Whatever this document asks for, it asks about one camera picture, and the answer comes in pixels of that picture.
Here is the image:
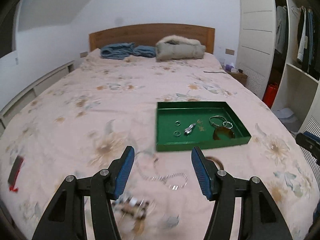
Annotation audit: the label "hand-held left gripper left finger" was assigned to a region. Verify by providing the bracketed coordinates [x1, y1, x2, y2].
[31, 146, 135, 240]

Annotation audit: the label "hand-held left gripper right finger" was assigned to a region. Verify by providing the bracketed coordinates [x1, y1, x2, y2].
[191, 147, 293, 240]

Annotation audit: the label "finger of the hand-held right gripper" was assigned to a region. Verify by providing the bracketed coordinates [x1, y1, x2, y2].
[296, 131, 320, 167]

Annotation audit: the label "silver chain necklace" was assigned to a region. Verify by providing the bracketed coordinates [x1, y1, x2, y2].
[136, 152, 188, 191]

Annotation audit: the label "amber bangle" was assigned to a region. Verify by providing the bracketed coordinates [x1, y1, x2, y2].
[213, 127, 236, 140]

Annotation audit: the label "silver clip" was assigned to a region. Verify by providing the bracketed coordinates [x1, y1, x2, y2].
[184, 123, 197, 135]

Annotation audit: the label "large silver bracelet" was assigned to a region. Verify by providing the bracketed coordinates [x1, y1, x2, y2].
[209, 115, 227, 127]

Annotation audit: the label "green tray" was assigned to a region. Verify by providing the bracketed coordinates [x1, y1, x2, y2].
[155, 101, 252, 152]

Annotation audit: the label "dark brown bangle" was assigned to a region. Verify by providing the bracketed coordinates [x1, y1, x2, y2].
[205, 156, 224, 172]

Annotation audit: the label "red bag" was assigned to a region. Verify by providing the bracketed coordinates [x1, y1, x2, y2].
[262, 82, 278, 109]

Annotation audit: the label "pink floral bed sheet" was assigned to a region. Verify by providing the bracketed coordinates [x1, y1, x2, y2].
[0, 52, 320, 240]

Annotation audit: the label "wooden nightstand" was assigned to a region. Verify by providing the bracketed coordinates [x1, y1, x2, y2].
[226, 70, 248, 85]

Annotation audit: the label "dark hanging clothes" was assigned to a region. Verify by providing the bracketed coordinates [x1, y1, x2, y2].
[305, 6, 320, 73]

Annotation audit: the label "striped hanging garment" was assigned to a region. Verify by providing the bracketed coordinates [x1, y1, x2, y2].
[297, 6, 308, 63]

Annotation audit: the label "red and black phone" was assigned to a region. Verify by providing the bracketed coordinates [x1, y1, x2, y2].
[7, 155, 25, 193]

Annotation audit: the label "grey hanging garment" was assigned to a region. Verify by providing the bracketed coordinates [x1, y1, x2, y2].
[275, 5, 288, 54]

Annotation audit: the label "large folded blue blanket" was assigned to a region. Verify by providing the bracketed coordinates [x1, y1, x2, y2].
[100, 42, 135, 60]

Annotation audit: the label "small folded blue blanket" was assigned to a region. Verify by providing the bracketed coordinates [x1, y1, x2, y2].
[132, 45, 157, 58]

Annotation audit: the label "grey fur-trimmed parka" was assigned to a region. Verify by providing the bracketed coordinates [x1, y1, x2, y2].
[155, 35, 207, 62]

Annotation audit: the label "white wardrobe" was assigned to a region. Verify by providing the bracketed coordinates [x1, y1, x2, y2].
[236, 0, 320, 140]

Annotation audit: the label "wooden bed headboard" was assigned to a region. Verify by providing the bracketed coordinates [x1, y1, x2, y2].
[89, 24, 216, 55]

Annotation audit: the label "brown beaded bracelet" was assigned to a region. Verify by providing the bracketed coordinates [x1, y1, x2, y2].
[112, 196, 150, 220]

